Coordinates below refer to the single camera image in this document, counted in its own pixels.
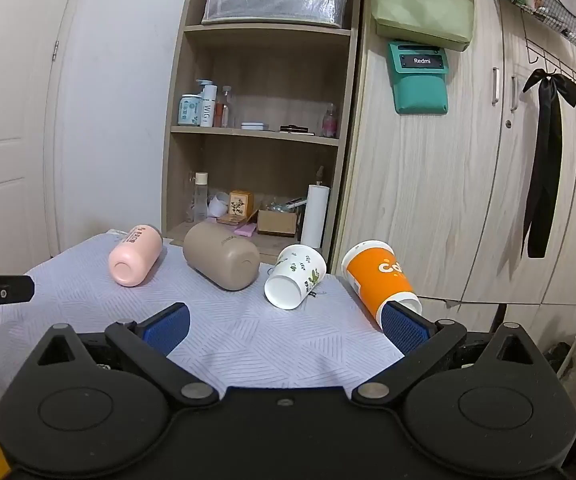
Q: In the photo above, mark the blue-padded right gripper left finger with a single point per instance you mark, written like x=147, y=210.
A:
x=146, y=346

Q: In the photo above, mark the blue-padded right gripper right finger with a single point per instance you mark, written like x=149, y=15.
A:
x=424, y=344

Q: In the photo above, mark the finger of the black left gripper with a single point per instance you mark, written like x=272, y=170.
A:
x=16, y=289

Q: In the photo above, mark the pink cup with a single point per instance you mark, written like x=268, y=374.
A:
x=132, y=259

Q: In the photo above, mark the orange paper cup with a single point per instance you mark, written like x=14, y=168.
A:
x=377, y=277

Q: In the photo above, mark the tan beige cup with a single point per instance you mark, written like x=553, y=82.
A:
x=229, y=261

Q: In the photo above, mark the white floral paper cup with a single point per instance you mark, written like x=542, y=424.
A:
x=297, y=272

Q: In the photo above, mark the white patterned table cloth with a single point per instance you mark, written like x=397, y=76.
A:
x=235, y=339

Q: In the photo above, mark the pink flat pad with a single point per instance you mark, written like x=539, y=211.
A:
x=246, y=230

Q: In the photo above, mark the wooden wardrobe cabinet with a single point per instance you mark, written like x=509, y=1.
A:
x=447, y=192

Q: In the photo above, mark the orange floral small box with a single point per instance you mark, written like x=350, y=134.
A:
x=241, y=203

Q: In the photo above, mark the small cardboard box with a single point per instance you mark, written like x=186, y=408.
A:
x=277, y=222

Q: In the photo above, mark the white paper towel roll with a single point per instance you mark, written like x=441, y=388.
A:
x=314, y=216

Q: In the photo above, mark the clear bottle white cap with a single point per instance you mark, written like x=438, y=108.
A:
x=200, y=202

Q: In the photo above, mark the pink spray bottle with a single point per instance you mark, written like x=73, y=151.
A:
x=330, y=122

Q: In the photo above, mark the red liquid spray bottle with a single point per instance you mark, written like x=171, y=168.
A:
x=223, y=108

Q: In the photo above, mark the light blue jar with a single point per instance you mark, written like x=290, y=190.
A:
x=189, y=110

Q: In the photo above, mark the white pump bottle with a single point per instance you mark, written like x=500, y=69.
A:
x=209, y=91

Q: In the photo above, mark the wooden open shelf unit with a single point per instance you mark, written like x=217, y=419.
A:
x=283, y=76

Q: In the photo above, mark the teal Redmi pouch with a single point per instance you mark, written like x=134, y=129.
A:
x=418, y=78

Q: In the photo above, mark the white door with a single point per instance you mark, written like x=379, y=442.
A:
x=28, y=34

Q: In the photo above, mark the black ribbon bow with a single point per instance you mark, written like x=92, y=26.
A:
x=546, y=169

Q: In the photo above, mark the green cushion bag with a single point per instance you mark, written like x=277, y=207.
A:
x=445, y=24

